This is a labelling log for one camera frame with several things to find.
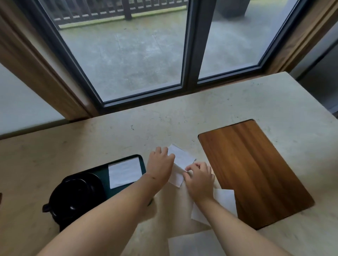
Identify brown wooden placemat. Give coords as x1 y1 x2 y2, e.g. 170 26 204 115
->
198 119 315 230

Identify person's right forearm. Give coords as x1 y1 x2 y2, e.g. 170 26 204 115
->
194 196 291 256

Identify wooden balcony railing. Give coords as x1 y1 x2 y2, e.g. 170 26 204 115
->
45 0 189 30

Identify person's left forearm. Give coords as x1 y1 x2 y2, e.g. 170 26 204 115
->
37 174 169 256

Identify dark outdoor pillar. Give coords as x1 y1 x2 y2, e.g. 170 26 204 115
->
215 0 250 18

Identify person's left hand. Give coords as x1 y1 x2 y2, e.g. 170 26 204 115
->
145 146 176 188

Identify black cup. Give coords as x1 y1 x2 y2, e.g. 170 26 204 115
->
42 178 93 225

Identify dark green tray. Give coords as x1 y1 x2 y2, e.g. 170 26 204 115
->
62 154 154 207

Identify black saucer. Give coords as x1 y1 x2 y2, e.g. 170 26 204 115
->
52 173 107 233

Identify person's right hand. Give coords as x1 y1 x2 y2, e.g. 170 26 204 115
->
183 161 216 204

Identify white napkin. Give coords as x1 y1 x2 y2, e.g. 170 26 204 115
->
108 157 142 190
168 229 228 256
167 143 197 188
190 188 238 226

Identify dark window frame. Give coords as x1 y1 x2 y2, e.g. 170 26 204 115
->
24 0 311 115

